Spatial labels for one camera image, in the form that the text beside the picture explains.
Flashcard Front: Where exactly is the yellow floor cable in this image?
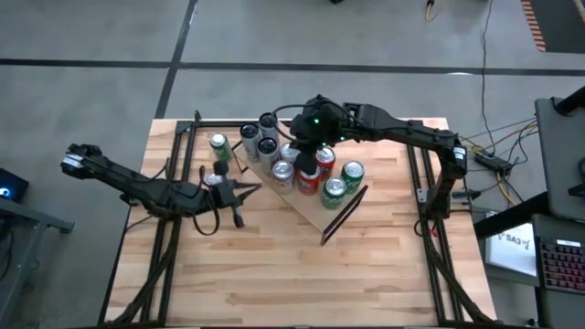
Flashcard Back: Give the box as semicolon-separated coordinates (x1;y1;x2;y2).
456;121;540;207

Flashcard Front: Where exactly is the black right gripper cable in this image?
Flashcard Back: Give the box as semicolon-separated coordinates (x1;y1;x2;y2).
272;103;316;143

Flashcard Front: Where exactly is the white blue Celsius can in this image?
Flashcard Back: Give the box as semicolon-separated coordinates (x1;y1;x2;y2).
258;111;281;141

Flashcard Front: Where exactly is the thin black floor cable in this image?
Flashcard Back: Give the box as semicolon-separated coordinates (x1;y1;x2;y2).
479;0;497;147

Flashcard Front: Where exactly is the grey metal stand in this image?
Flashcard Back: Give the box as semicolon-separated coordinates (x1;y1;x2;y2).
0;196;77;329

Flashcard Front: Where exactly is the orange striped floor mat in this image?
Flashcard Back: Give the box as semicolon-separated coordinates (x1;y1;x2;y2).
520;0;585;54

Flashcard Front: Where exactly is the black metal table frame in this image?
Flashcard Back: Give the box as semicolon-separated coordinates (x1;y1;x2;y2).
141;109;463;326

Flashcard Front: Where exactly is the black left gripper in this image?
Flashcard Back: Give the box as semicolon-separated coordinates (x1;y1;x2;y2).
211;159;263;230

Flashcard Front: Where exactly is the silver Diet Coke can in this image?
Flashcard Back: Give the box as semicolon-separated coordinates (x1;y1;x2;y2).
279;142;301;165
271;159;296;196

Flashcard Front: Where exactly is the green Sprite can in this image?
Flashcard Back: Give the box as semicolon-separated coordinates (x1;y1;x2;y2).
340;159;366;196
208;132;234;163
320;176;347;210

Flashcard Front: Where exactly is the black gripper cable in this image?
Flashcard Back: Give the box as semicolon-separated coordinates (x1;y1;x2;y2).
191;164;221;237
272;103;316;143

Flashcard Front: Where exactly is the black backlit keyboard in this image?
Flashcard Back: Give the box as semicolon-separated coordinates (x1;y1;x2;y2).
537;237;585;296

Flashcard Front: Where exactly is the black cable bundle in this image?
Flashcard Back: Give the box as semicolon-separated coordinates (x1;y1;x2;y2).
107;214;184;328
418;218;499;328

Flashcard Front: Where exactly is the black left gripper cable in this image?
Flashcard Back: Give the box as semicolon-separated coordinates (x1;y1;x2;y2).
191;164;221;237

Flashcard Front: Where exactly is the grey side desk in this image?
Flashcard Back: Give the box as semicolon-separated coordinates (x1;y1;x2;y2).
533;96;585;221

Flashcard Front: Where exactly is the black box blue light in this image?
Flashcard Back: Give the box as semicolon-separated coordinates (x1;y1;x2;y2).
0;166;29;205

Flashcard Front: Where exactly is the tall can black lid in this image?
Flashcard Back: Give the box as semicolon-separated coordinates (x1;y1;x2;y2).
257;136;281;177
239;122;262;164

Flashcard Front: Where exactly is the white paper sign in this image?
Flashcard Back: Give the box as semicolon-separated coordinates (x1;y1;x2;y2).
484;221;538;278

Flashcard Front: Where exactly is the black power strip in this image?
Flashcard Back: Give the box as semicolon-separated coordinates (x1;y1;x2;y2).
473;150;514;174

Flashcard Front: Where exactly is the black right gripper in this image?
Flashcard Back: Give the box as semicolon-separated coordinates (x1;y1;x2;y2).
290;93;349;178

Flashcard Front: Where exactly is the black desk support bar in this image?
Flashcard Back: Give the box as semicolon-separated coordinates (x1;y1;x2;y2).
473;190;549;241

